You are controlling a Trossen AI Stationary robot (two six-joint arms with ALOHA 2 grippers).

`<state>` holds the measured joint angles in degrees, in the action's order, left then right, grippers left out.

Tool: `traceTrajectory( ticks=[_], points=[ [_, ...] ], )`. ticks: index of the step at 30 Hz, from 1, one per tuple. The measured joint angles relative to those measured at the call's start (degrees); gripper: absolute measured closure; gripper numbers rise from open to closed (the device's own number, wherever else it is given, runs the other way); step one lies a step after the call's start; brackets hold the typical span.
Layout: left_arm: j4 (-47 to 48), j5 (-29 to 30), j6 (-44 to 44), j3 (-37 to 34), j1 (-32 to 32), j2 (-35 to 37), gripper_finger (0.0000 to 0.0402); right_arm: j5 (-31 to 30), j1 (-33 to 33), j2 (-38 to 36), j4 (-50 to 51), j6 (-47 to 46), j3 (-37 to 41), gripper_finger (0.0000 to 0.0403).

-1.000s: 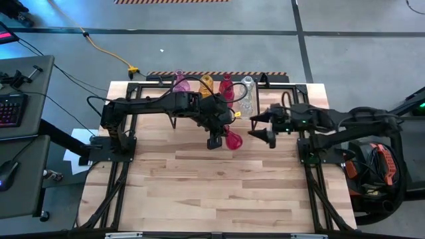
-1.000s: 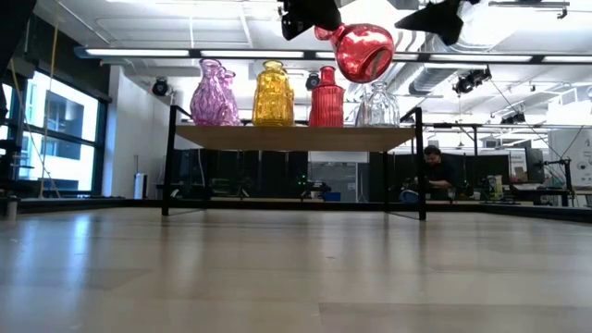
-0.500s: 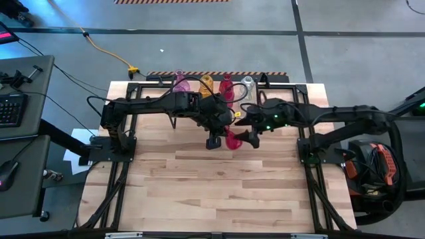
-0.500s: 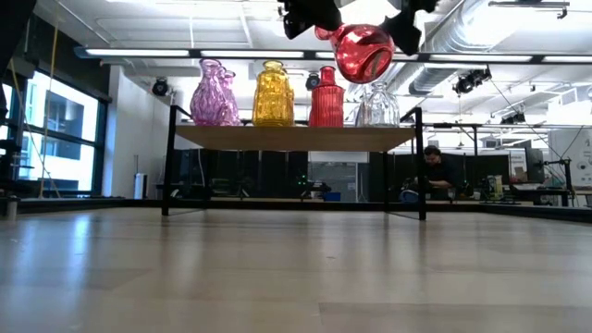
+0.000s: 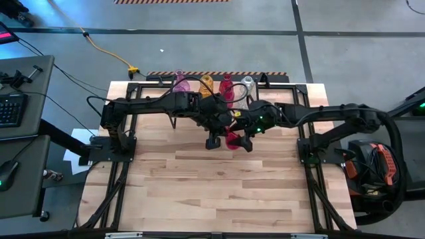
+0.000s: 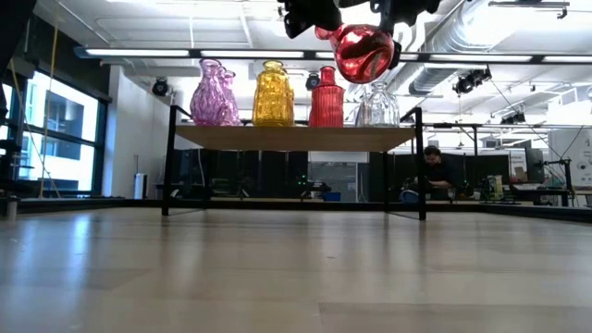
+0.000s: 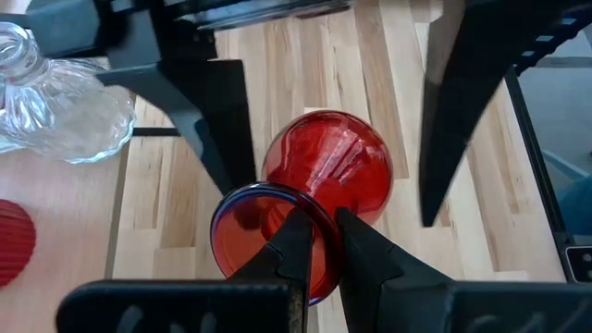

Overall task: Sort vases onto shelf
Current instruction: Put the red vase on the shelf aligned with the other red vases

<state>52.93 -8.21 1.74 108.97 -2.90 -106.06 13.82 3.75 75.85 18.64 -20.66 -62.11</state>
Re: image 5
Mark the red faceted glass vase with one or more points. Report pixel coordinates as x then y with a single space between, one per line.
232 141

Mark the grey desk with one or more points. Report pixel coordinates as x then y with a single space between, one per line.
40 99
23 186

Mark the wooden shelf black frame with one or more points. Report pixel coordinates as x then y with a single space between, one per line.
194 87

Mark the pink teardrop glass vase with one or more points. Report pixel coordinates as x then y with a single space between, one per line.
181 84

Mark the yellow glass vase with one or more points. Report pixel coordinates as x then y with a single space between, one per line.
206 85

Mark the black stand with green light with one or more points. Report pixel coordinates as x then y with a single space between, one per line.
405 106

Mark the black computer mouse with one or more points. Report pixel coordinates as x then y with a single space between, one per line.
7 174

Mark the yellow label tag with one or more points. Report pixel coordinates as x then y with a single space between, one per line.
237 113

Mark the white paper sheet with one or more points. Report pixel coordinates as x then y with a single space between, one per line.
74 159

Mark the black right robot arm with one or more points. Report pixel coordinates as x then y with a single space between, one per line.
332 111

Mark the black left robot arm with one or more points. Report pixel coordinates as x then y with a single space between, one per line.
149 104

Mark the black caster wheel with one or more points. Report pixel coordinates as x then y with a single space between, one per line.
44 216

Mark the black desk clamp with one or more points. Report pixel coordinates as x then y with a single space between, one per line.
18 79

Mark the clear tall glass vase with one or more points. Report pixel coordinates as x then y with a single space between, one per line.
249 83

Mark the black keyboard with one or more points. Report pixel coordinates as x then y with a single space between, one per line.
11 109

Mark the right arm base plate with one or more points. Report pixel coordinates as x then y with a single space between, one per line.
337 151

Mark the monitor with red screen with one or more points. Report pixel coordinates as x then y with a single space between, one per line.
6 33

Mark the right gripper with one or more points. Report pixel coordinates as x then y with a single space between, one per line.
262 117

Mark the silver metal bracket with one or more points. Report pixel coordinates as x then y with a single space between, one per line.
123 235
308 236

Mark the hazard-striped black mat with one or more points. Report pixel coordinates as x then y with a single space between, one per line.
216 73

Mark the black frame clamp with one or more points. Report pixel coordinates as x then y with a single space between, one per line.
264 78

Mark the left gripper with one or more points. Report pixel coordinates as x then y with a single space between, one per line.
216 114

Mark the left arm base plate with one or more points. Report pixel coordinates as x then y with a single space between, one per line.
129 156

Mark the black aluminium table frame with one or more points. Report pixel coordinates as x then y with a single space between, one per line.
300 94

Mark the orange and black device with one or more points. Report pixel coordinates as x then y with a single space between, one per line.
386 162

